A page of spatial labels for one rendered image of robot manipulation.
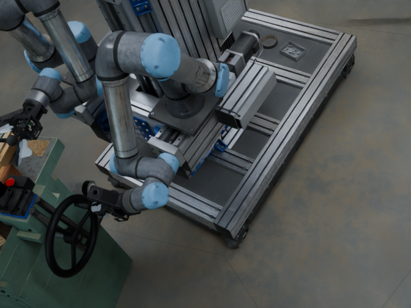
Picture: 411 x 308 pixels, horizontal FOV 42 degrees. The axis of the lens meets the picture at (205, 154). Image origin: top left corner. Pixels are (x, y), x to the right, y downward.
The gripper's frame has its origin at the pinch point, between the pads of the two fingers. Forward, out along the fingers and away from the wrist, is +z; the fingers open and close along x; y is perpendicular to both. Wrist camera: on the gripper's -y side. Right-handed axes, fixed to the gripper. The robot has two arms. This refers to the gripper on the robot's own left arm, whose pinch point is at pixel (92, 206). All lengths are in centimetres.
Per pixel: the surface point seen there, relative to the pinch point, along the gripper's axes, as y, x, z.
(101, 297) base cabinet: 48, -13, 56
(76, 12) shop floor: 6, 187, 162
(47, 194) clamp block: -12.7, -0.9, 9.1
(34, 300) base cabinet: 9.5, -29.5, 33.3
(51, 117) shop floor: 18, 93, 141
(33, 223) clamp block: -12.4, -12.1, 9.3
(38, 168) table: -15.7, 10.0, 20.5
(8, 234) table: -14.9, -16.4, 19.2
